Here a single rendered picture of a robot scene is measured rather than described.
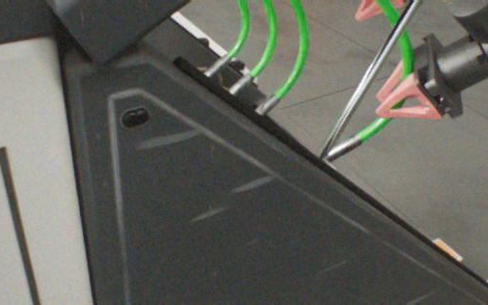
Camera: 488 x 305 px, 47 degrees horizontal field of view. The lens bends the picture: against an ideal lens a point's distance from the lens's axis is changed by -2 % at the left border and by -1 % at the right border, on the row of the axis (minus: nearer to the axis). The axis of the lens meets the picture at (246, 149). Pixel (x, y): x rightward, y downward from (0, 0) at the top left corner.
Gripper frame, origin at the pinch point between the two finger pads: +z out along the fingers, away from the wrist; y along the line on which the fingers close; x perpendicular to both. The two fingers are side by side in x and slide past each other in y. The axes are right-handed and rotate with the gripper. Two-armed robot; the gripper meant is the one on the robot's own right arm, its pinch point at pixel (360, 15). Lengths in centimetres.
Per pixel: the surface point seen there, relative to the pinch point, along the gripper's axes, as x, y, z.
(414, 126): -129, -171, 3
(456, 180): -83, -168, 6
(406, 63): 28.9, 11.1, 2.2
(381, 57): 51, 33, 6
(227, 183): 58, 40, 17
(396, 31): 51, 34, 4
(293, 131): -4.1, -12.2, 23.9
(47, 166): 60, 50, 21
